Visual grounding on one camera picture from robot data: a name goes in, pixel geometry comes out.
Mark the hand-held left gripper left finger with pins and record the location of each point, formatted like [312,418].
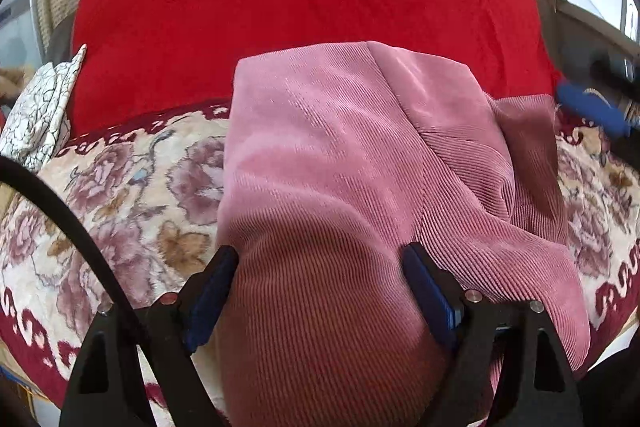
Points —
[210,297]

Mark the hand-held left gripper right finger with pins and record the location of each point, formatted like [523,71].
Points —
[430,297]

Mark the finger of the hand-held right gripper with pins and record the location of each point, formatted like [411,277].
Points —
[590,104]
[615,74]

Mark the dark sofa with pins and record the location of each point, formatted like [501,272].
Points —
[575,27]

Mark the floral blanket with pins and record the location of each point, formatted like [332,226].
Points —
[125,207]

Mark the white black patterned pillow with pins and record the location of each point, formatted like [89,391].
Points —
[40,107]

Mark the silver refrigerator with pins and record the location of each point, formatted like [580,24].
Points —
[20,27]

